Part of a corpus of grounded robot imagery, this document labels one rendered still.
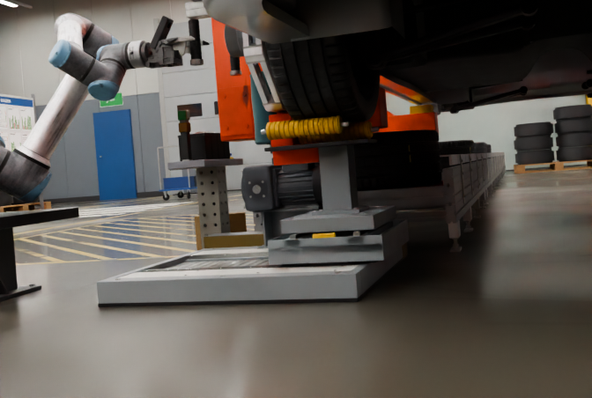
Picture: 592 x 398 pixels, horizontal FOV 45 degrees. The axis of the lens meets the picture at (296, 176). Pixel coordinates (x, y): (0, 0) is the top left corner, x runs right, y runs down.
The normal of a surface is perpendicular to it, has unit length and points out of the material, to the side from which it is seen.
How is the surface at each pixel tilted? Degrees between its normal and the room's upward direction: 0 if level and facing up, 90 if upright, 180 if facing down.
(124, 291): 90
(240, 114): 90
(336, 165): 90
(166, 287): 90
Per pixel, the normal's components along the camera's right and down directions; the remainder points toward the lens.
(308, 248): -0.30, 0.04
